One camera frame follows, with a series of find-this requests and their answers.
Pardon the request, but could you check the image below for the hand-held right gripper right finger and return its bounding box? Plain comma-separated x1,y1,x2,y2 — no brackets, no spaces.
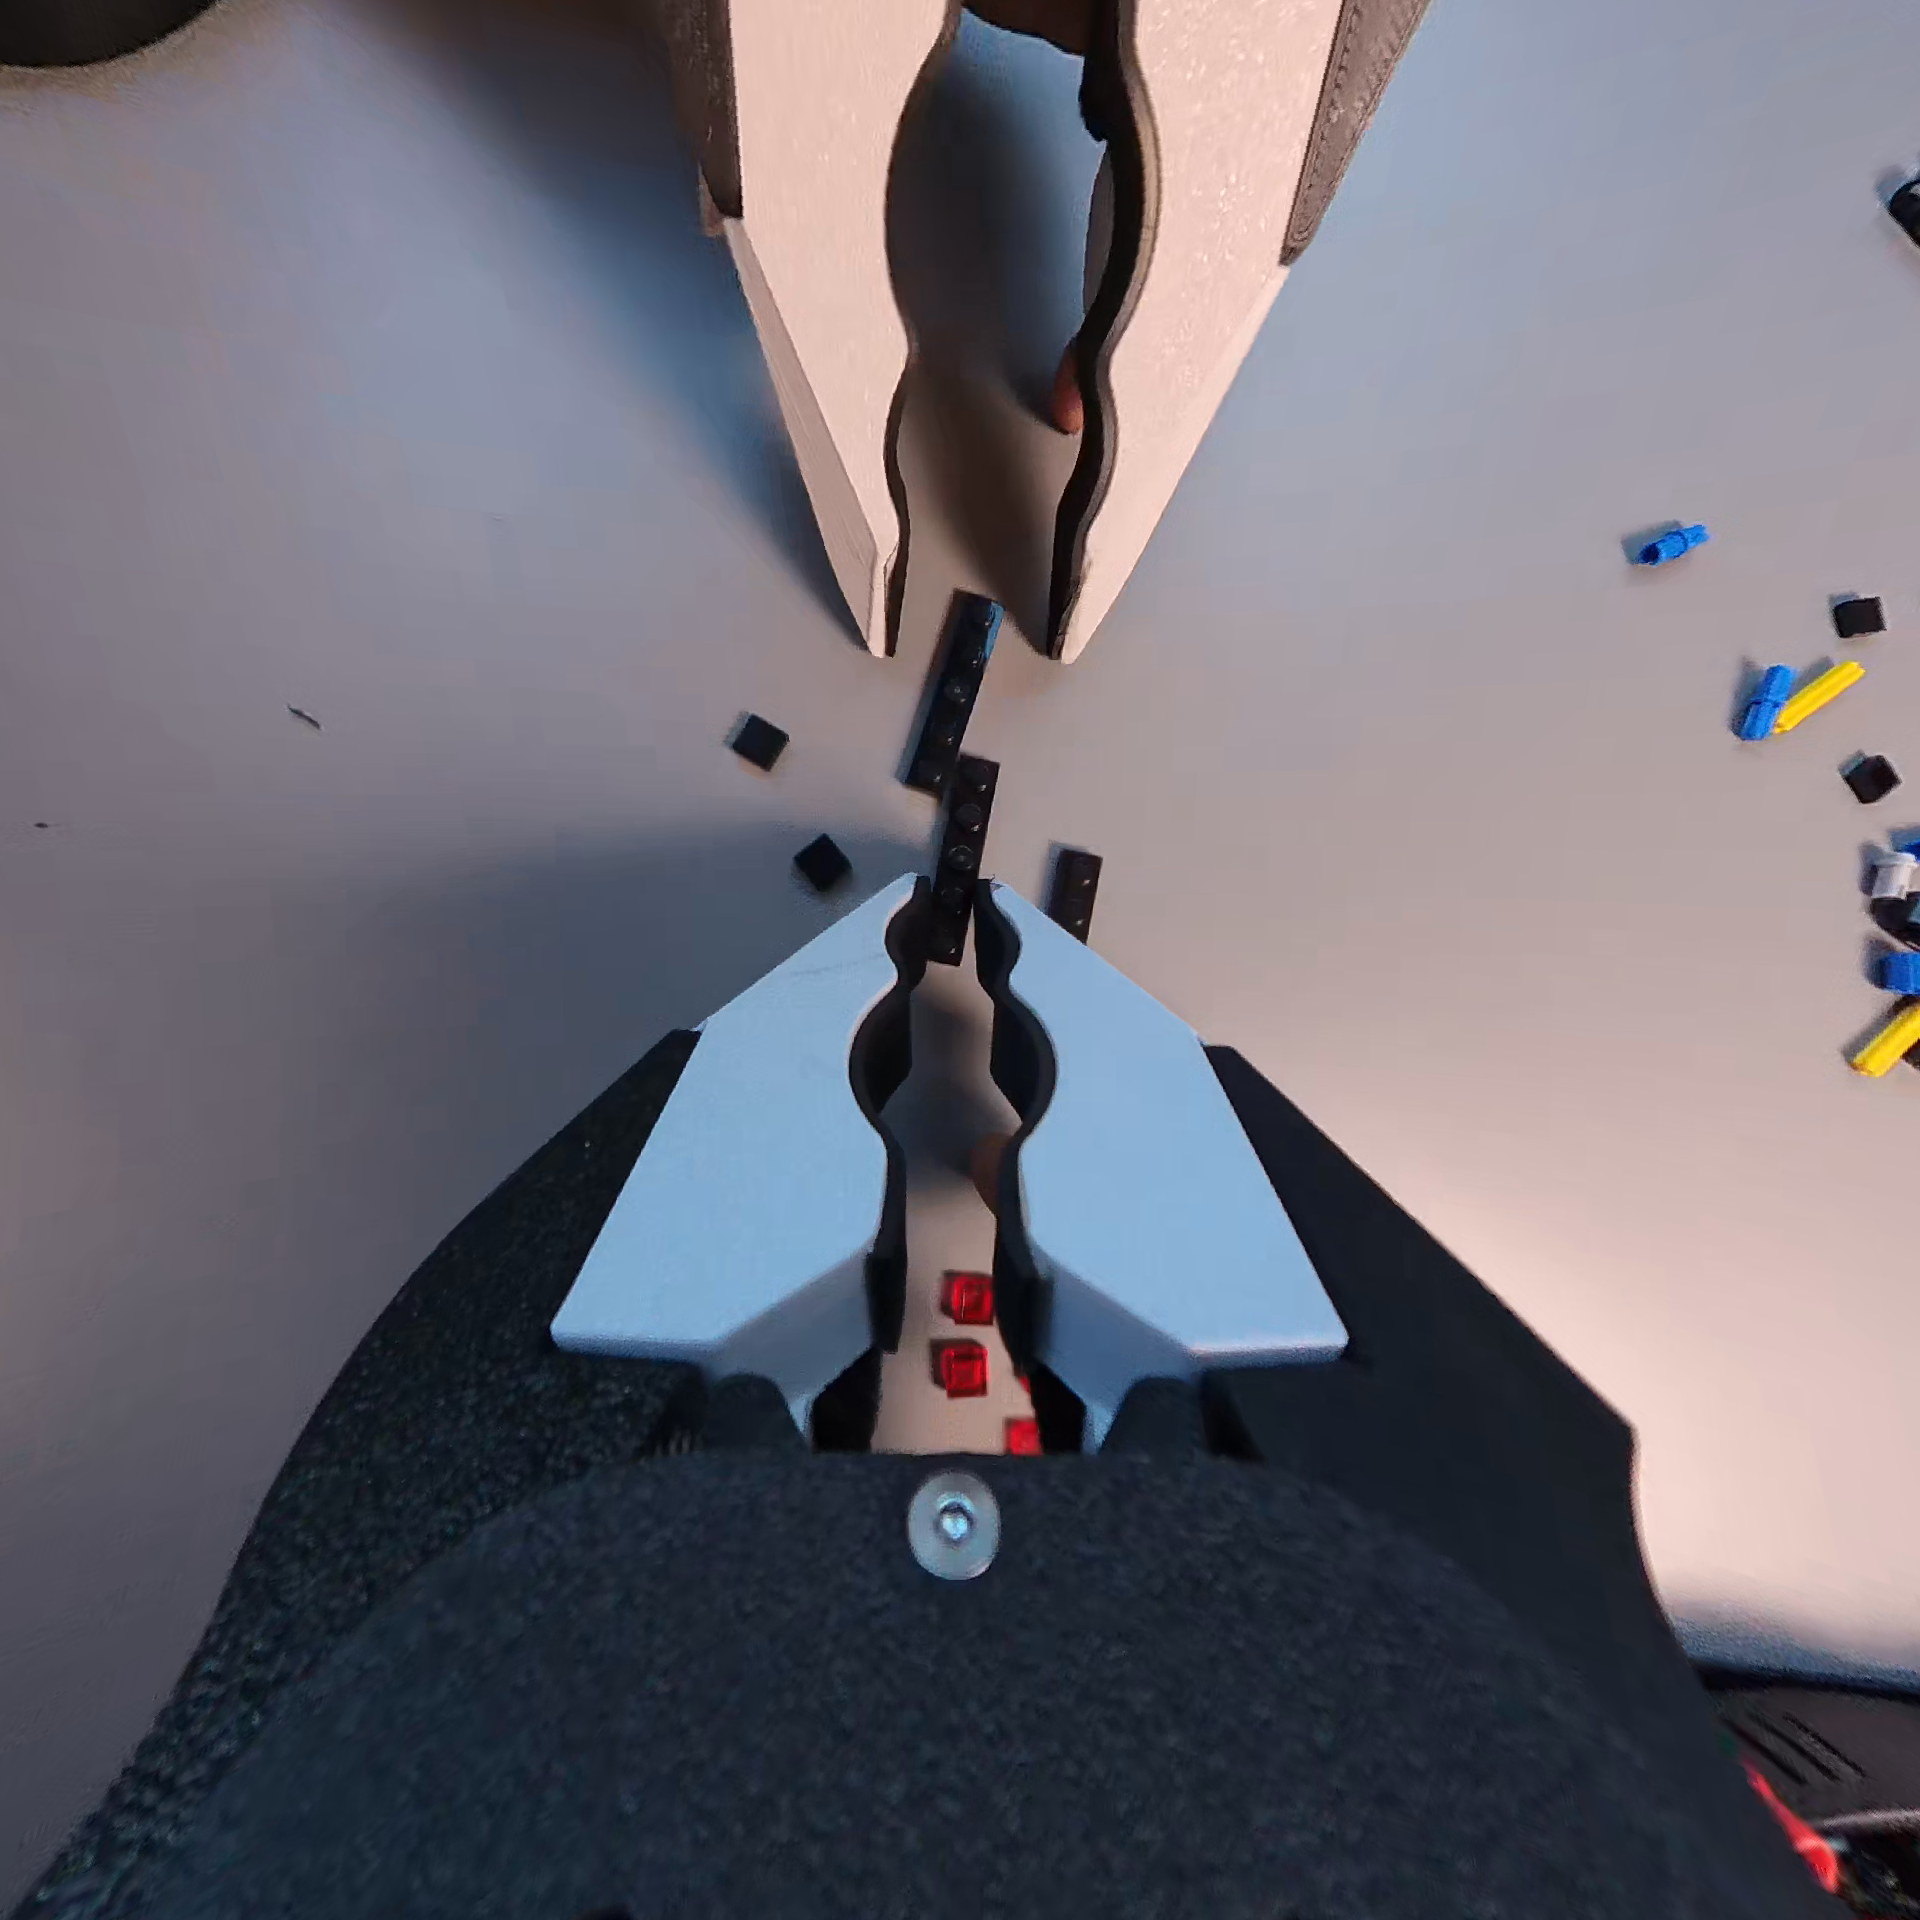
972,880,1350,1455

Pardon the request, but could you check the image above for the black chair armrest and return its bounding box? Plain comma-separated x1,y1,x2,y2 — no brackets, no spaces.
0,0,222,71

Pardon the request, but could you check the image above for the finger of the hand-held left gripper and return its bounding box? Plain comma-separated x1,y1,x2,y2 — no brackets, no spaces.
718,0,965,662
1040,0,1353,666

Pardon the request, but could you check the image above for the partly built lego car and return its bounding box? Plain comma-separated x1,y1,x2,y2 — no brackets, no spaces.
1707,1662,1920,1920

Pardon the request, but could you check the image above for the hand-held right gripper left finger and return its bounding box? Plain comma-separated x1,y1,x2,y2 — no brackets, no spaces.
550,875,934,1455

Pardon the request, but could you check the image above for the pile of colourful lego pieces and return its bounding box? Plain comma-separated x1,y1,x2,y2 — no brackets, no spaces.
1624,517,1920,1081

